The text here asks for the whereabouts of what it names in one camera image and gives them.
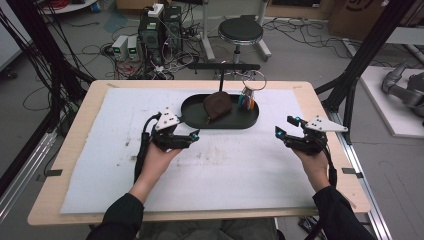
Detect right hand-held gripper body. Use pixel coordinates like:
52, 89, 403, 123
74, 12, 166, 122
284, 114, 349, 157

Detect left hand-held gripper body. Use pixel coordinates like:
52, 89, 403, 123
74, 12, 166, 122
149, 107, 194, 153

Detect black tray with hanger bar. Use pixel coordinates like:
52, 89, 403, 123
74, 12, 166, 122
180, 62, 261, 131

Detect brown zip pouch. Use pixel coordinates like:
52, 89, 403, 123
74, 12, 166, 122
202, 91, 234, 125

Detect key ring with coloured tags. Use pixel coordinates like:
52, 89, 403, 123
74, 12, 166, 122
237, 69, 268, 112

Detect person's right hand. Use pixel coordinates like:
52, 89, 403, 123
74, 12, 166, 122
292, 148, 331, 193

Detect person's left hand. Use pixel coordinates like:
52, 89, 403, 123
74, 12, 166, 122
139, 142, 183, 195

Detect white foam mat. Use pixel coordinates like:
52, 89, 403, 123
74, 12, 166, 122
59, 86, 318, 215

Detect grey bench power supply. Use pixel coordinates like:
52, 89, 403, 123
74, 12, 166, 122
126, 35, 141, 61
111, 34, 130, 61

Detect black device under table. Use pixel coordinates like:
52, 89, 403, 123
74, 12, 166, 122
297, 215, 323, 240

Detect black computer tower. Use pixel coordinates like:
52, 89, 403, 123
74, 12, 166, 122
162, 4, 184, 54
137, 13, 166, 66

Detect wooden table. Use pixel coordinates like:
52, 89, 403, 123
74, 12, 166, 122
27, 79, 372, 227

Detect white floor board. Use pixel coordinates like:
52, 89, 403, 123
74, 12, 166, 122
359, 65, 424, 140

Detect person's legs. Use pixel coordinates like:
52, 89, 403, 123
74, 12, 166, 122
137, 217, 285, 240

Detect round black stool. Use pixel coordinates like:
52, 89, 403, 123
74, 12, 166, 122
217, 14, 273, 65

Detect white power adapter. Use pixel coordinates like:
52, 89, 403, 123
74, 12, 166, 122
147, 2, 165, 19

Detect cardboard box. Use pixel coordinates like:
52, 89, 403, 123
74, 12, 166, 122
327, 0, 407, 42

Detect white round table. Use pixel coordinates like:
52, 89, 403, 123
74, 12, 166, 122
39, 0, 98, 15

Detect left hand-held gripper cable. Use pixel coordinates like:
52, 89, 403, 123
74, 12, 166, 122
133, 112, 163, 184

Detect hand-held gripper cable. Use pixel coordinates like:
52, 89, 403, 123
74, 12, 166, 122
319, 138, 339, 188
133, 112, 163, 184

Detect right hand-held gripper cable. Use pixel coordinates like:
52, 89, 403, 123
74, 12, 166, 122
319, 138, 339, 188

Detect tangle of floor cables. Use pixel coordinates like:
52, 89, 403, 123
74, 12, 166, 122
81, 41, 209, 81

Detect aluminium rail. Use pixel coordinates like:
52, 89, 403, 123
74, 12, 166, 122
0, 129, 58, 222
327, 111, 393, 240

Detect white desk frame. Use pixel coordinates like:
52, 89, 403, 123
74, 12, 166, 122
200, 0, 273, 62

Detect black floor cables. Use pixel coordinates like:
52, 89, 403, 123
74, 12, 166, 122
262, 17, 352, 60

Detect black frame post with cables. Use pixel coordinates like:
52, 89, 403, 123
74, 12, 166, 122
0, 0, 97, 135

